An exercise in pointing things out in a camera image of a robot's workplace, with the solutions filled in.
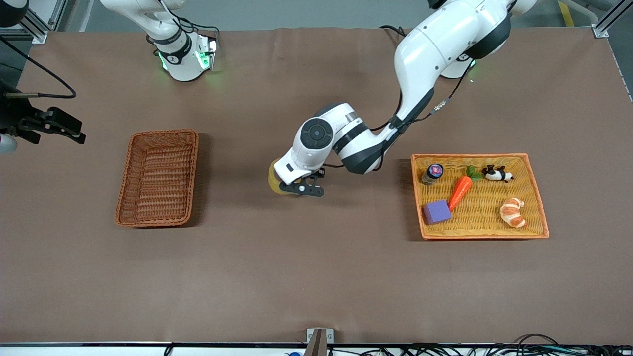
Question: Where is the small jar blue lid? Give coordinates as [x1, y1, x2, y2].
[421, 164, 444, 186]

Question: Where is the orange toy carrot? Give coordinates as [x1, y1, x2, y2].
[448, 165, 484, 212]

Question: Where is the toy croissant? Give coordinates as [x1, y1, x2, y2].
[500, 197, 527, 229]

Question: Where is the purple foam block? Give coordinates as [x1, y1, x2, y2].
[423, 199, 452, 226]

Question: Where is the brown table cloth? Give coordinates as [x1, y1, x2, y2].
[0, 26, 633, 345]

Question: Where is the black cable bundle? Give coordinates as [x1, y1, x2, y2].
[326, 334, 633, 356]

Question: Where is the yellow wicker basket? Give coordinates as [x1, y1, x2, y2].
[410, 153, 550, 241]

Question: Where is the brown wicker basket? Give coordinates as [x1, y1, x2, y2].
[114, 129, 200, 228]

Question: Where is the black white panda toy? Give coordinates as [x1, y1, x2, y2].
[482, 165, 514, 183]

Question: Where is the aluminium frame profile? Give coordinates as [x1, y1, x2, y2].
[591, 0, 633, 40]
[20, 6, 50, 45]

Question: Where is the black right base cable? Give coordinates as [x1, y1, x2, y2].
[161, 0, 220, 45]

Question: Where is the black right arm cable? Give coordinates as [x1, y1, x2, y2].
[0, 35, 78, 99]

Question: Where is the clear yellowish tape roll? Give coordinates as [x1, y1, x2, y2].
[268, 158, 293, 196]

